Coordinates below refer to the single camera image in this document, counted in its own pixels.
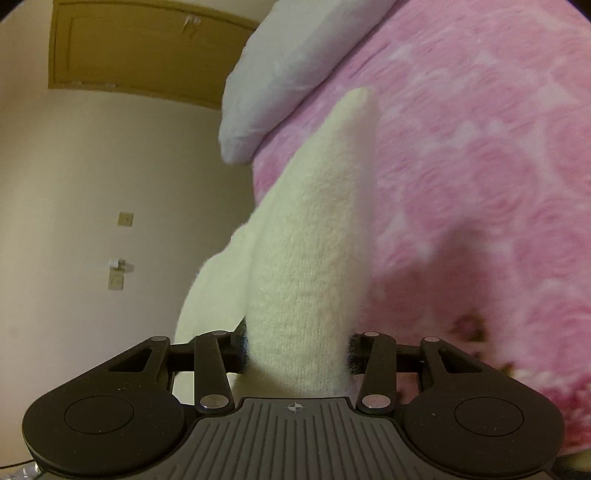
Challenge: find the wooden door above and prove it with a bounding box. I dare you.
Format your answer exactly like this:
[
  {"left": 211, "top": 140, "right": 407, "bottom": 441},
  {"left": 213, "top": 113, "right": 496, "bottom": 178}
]
[{"left": 48, "top": 0, "right": 265, "bottom": 110}]

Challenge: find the white ribbed duvet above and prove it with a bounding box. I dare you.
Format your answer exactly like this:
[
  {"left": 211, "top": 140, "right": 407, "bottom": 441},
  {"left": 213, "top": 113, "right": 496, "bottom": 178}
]
[{"left": 218, "top": 0, "right": 399, "bottom": 166}]

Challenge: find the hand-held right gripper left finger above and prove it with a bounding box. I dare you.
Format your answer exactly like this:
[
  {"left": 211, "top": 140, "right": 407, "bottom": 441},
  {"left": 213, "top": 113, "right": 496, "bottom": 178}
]
[{"left": 108, "top": 330, "right": 251, "bottom": 414}]

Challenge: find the pink rose blanket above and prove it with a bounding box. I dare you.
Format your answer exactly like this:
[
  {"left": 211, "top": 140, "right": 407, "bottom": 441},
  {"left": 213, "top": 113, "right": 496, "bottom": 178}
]
[{"left": 252, "top": 0, "right": 591, "bottom": 454}]

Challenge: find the cream knit sweater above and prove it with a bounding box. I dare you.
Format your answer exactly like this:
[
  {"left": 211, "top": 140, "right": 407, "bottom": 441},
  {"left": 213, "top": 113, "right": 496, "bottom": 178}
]
[{"left": 173, "top": 87, "right": 382, "bottom": 400}]

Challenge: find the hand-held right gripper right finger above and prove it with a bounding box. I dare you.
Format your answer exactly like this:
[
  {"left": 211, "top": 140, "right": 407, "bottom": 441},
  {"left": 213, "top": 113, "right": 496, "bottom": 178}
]
[{"left": 345, "top": 330, "right": 486, "bottom": 413}]

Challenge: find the white charger plug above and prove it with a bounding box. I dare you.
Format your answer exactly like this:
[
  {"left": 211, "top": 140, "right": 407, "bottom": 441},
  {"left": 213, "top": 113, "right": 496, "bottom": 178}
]
[{"left": 83, "top": 257, "right": 136, "bottom": 272}]

